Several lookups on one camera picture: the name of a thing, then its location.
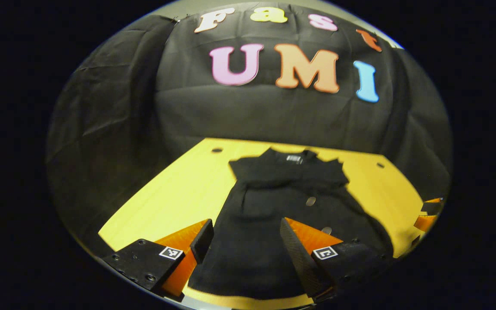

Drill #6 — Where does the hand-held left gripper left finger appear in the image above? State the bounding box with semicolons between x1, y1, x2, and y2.
102;219;214;298

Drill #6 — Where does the black t-shirt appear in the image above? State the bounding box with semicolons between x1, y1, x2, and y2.
187;147;394;301

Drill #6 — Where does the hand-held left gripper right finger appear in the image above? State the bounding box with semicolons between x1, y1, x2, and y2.
279;217;395;302

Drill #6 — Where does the black backdrop cloth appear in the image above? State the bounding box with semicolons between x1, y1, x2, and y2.
46;2;453;254

